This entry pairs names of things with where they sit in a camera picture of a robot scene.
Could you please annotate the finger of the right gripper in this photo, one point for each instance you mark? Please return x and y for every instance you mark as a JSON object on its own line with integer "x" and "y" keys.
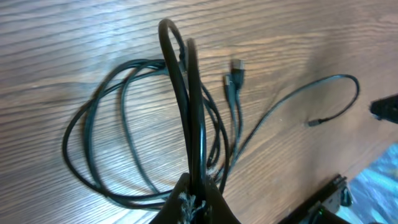
{"x": 385, "y": 108}

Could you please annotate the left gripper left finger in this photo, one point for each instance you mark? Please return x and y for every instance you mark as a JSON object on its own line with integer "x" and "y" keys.
{"x": 172, "y": 210}

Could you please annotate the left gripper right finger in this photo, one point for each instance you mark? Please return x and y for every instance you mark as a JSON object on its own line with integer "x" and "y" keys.
{"x": 217, "y": 210}

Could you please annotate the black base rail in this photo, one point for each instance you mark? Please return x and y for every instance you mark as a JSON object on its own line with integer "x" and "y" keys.
{"x": 322, "y": 206}

